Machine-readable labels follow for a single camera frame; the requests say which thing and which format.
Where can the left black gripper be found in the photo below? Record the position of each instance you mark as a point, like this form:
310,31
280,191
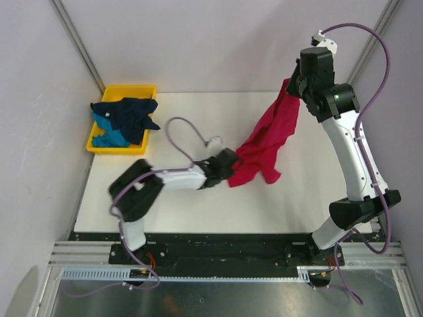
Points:
228,174

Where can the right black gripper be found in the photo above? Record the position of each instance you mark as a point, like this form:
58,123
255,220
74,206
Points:
291,88

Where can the pink t shirt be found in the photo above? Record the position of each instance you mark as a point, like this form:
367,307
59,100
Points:
258,154

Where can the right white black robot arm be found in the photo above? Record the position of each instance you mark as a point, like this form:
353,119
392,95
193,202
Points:
336,108

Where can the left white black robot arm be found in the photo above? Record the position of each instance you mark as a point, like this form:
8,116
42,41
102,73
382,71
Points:
134,192

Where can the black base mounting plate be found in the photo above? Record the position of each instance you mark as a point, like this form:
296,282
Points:
235,254

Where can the navy t shirt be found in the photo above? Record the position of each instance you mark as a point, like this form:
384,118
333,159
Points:
130,115

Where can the teal t shirt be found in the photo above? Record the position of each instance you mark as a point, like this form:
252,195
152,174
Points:
111,138

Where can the yellow plastic bin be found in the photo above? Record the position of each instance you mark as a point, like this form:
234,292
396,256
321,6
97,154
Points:
115,93

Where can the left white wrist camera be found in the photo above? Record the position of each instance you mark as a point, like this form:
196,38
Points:
215,142

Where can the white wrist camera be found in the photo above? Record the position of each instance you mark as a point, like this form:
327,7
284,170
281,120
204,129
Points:
319,40
215,142

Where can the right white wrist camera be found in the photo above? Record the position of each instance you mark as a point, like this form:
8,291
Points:
319,40

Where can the right aluminium corner post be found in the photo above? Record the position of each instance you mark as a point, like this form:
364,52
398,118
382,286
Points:
381,26

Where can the aluminium corner post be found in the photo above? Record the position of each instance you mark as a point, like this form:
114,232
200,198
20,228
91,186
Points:
77,41
381,26

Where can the grey slotted cable duct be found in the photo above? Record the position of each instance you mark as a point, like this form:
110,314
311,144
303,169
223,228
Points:
297,275

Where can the left aluminium corner post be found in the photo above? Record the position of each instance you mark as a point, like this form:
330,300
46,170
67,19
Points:
77,41

